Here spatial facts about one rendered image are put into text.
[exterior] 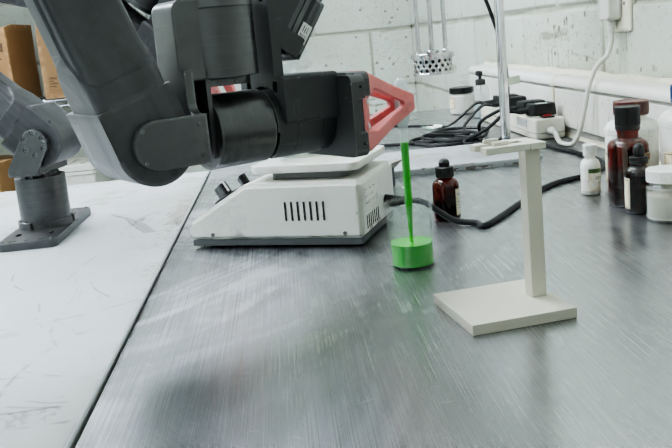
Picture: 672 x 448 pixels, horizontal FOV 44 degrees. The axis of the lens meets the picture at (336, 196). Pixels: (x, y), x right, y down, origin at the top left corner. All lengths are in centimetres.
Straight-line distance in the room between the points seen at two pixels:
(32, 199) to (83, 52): 55
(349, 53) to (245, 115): 272
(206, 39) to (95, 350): 24
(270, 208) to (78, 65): 35
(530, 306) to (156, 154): 29
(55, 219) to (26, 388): 52
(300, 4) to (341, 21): 267
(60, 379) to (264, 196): 34
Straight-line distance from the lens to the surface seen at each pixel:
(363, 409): 49
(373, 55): 335
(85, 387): 59
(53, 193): 110
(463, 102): 203
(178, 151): 58
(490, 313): 61
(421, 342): 58
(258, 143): 63
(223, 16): 62
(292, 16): 66
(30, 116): 108
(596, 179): 102
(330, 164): 84
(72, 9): 57
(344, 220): 84
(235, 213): 88
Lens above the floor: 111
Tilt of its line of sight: 11 degrees down
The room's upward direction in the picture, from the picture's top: 5 degrees counter-clockwise
